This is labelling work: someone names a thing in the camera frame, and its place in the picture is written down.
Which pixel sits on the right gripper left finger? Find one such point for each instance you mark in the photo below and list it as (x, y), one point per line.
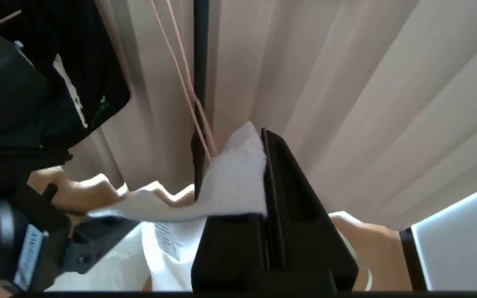
(230, 252)

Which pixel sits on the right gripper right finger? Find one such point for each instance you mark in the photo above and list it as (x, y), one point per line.
(313, 244)

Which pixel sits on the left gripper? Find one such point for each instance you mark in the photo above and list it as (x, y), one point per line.
(52, 240)

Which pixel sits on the white garment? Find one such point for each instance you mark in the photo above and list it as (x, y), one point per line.
(234, 182)

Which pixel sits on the black shorts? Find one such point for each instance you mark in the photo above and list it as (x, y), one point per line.
(93, 49)

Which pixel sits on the white laundry basket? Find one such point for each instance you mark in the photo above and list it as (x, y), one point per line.
(364, 273)

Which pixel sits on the black clothes rack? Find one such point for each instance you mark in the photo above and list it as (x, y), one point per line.
(200, 49)

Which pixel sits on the beige curtain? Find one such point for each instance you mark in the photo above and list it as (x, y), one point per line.
(346, 103)

